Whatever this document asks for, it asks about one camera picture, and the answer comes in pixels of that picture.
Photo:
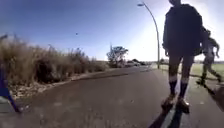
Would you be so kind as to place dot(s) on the tree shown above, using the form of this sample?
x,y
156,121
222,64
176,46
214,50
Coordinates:
x,y
117,55

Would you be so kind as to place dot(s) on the dark asphalt path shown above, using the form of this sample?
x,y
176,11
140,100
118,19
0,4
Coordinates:
x,y
110,100

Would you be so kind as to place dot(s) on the curved street lamp pole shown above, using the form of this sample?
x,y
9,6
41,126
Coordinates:
x,y
156,33

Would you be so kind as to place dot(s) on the dry brown bushes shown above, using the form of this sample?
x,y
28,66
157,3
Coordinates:
x,y
43,65

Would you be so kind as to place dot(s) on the person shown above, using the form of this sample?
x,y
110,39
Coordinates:
x,y
181,36
209,56
4,86

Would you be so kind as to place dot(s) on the gravel strip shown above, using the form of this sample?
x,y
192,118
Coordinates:
x,y
36,87

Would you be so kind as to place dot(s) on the green grass field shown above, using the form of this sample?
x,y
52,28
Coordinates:
x,y
200,69

